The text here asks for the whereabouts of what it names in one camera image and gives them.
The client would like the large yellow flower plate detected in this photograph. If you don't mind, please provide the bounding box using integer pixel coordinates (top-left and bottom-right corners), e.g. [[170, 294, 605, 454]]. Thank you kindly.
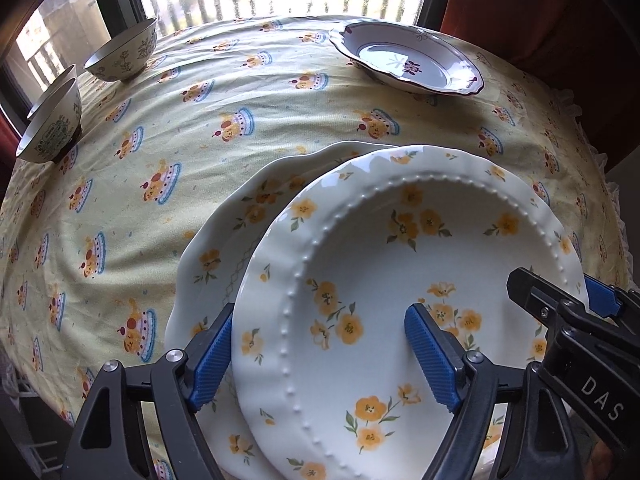
[[165, 141, 382, 479]]

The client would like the beaded rim floral plate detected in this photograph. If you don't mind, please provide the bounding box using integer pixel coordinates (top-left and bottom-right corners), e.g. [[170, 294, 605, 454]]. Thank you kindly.
[[232, 145, 587, 479]]

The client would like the red pattern white dish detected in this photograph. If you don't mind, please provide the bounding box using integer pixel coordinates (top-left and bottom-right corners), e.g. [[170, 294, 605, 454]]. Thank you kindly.
[[329, 21, 484, 96]]

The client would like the floral bowl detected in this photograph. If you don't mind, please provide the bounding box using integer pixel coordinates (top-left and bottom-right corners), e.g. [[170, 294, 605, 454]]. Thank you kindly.
[[84, 18, 157, 82], [15, 78, 81, 164], [27, 64, 77, 120]]

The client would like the white rack with bag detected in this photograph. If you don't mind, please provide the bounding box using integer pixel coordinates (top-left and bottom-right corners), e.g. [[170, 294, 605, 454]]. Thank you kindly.
[[1, 360, 70, 479]]

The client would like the yellow patterned tablecloth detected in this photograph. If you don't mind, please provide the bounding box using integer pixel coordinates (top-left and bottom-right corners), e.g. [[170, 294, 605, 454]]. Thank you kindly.
[[1, 18, 632, 429]]

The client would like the red curtain right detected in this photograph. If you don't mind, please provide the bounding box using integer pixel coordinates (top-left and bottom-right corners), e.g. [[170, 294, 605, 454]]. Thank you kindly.
[[440, 0, 639, 93]]

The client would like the red curtain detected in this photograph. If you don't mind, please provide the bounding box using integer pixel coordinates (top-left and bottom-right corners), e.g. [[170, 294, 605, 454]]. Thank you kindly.
[[440, 0, 639, 93], [0, 112, 20, 183]]

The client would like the red curtain left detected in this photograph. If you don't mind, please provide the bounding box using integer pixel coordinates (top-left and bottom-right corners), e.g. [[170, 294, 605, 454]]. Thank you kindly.
[[0, 112, 20, 183]]

